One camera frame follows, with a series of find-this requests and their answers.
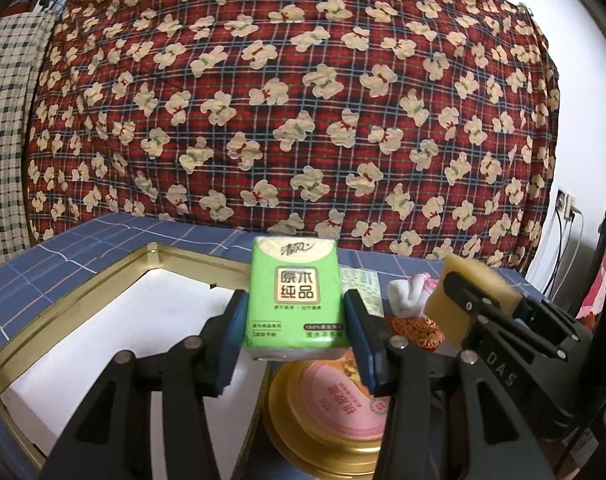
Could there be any yellow sponge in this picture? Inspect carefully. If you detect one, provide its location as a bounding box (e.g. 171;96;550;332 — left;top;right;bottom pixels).
424;255;523;350

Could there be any green tissue pack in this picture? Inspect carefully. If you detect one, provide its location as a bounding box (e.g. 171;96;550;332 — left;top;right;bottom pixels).
244;236;350;362

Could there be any red embroidered pouch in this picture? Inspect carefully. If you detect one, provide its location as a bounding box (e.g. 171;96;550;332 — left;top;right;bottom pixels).
386;316;445;352

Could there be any pink white patterned board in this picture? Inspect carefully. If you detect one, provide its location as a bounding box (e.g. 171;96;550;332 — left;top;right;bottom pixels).
577;249;606;318

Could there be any dotted yellow tissue pack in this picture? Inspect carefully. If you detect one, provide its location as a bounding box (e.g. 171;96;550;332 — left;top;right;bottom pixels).
340;266;384;318

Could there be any round gold tin lid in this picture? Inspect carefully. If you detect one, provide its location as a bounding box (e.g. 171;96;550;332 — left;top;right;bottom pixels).
263;351;388;479

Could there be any gold rectangular tin box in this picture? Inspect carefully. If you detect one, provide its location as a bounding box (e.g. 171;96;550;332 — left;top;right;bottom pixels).
0;243;250;468

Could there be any blue plaid tablecloth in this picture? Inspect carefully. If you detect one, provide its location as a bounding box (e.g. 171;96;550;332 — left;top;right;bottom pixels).
0;214;443;479

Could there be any red plaid bear blanket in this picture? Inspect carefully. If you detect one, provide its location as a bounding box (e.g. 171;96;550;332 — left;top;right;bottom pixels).
26;0;560;272

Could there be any green checked cloth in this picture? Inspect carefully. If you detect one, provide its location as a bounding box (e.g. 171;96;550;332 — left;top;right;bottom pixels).
0;12;56;266

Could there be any black cable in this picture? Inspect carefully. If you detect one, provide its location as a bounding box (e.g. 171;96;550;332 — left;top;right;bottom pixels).
542;209;569;296

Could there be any white cable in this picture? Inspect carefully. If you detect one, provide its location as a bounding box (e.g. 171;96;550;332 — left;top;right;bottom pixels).
552;206;587;298

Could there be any wall power socket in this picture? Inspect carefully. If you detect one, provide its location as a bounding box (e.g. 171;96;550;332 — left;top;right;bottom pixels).
556;188;578;221

